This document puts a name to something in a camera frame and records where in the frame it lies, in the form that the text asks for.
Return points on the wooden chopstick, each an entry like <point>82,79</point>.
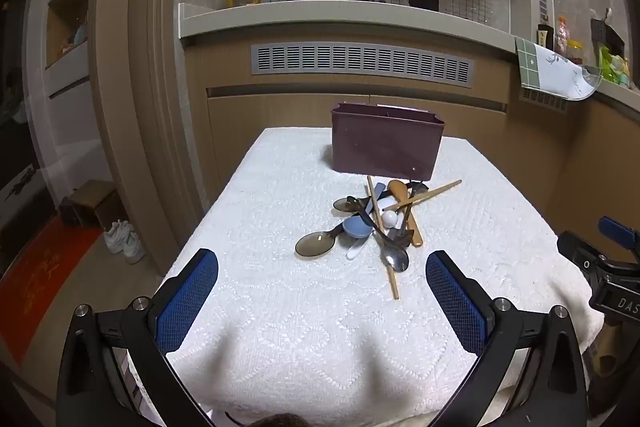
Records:
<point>440,189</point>
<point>392,279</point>

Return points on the white textured towel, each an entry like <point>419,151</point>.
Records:
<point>280,332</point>

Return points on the orange lidded jar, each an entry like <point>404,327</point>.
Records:
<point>575,52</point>

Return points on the metal bottle opener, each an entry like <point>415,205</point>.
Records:
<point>400,237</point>

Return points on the large translucent brown spoon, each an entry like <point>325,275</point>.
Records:
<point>315,244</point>

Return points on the wooden spoon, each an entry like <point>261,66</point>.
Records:
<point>398,190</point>

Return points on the small grey vent grille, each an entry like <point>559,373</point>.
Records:
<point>542,99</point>

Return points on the red capped bottle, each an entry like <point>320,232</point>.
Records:
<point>562,34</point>

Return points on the red floor mat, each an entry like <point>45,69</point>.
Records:
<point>40,287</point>

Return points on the purple plastic cutlery holder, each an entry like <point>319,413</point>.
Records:
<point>385,147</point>

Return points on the dark tube with cream label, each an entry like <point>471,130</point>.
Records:
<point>545,37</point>

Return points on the metal spoon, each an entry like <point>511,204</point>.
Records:
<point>396,259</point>

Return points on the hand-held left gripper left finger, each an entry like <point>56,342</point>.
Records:
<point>187,302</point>

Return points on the cardboard box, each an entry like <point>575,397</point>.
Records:
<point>95,202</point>

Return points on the small translucent dark spoon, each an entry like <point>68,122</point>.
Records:
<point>344,204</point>

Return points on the person's right hand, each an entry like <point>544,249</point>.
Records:
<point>612,342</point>

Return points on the long grey vent grille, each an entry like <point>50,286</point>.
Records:
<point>360,63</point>

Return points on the green and white dish towel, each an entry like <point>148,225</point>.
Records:
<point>545,67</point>

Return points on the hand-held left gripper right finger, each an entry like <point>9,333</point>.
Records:
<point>457,302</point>

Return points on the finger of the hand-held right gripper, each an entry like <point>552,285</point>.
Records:
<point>615,227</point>
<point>575,249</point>

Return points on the black wall rack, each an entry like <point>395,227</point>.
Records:
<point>607,32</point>

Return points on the green packets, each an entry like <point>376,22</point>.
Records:
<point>614,66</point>

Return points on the grey stone kitchen counter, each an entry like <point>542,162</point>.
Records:
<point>350,14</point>

